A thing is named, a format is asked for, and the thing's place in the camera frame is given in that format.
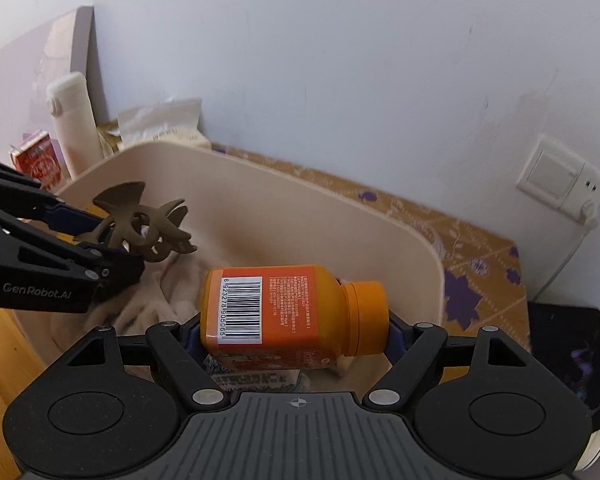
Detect white wall socket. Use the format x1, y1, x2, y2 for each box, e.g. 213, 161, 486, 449
575, 169, 600, 227

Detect orange bottle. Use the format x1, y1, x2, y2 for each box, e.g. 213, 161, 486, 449
200, 266, 387, 361

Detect white thermos bottle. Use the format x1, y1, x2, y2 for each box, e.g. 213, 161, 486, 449
46, 72, 104, 181

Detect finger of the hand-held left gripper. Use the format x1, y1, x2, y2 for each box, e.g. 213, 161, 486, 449
0, 203, 146, 302
0, 154, 112, 237

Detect blue white small packet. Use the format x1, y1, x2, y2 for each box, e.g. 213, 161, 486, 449
204, 355, 307, 394

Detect white power cable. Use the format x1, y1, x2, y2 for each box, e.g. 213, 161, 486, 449
532, 220, 597, 307

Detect pink fleece cloth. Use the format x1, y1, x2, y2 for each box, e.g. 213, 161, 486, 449
50, 255, 211, 367

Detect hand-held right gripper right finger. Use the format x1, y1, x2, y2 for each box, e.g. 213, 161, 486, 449
362, 310, 538, 413

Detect pink bed headboard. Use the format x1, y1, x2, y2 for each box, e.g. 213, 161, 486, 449
0, 6, 96, 172

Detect taupe claw hair clip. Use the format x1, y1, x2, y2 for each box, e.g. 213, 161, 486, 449
75, 181, 197, 264

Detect white soft tissue pack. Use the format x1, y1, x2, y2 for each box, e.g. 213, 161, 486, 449
97, 97, 214, 157

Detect white plug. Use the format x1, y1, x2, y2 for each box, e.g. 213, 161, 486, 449
577, 200, 600, 229

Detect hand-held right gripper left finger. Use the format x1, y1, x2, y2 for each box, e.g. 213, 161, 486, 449
50, 311, 232, 413

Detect red white carton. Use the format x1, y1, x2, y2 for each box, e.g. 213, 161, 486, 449
8, 130, 64, 191

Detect beige plastic bin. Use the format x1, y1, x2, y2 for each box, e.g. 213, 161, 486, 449
10, 141, 447, 397

